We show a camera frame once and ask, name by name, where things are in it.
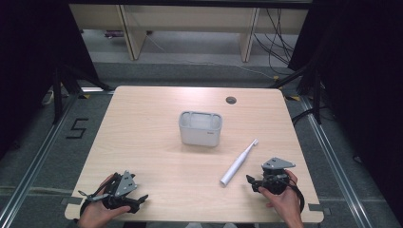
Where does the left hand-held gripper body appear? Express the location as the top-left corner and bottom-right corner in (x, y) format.
(103, 170), (141, 214)

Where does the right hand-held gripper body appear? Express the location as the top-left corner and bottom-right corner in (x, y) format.
(260, 157), (297, 196)

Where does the person's right hand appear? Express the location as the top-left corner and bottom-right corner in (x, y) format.
(258, 169), (305, 228)

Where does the person's left hand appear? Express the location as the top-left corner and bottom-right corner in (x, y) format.
(76, 173), (131, 228)

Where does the white electric toothbrush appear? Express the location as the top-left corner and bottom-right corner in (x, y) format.
(220, 138), (259, 187)

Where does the grey tape strip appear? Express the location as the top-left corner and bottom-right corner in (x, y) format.
(307, 202), (333, 217)
(60, 196), (84, 206)

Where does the grey plastic holder box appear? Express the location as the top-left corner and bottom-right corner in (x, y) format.
(178, 110), (223, 148)

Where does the black metal stand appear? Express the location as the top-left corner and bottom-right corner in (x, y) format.
(51, 62), (112, 125)
(268, 59), (325, 125)

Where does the black curtain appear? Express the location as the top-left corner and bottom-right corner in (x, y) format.
(0, 0), (100, 161)
(287, 0), (403, 219)

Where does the beige wooden desk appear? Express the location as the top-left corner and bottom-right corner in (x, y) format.
(68, 3), (310, 63)

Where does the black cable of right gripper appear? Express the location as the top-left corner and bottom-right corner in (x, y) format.
(278, 173), (306, 214)

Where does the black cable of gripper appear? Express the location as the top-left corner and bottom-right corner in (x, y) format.
(77, 177), (119, 218)
(278, 173), (306, 214)

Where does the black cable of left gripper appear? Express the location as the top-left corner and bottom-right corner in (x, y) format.
(77, 177), (119, 218)

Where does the metal floor rail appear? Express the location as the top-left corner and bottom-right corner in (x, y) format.
(0, 93), (81, 228)
(298, 94), (374, 228)

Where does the black floor cable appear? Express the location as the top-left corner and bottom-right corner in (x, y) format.
(290, 106), (335, 126)

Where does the white strap on floor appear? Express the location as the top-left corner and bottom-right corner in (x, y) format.
(40, 89), (55, 107)

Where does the bundle of black hanging cables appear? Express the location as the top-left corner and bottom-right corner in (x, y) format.
(252, 8), (299, 76)

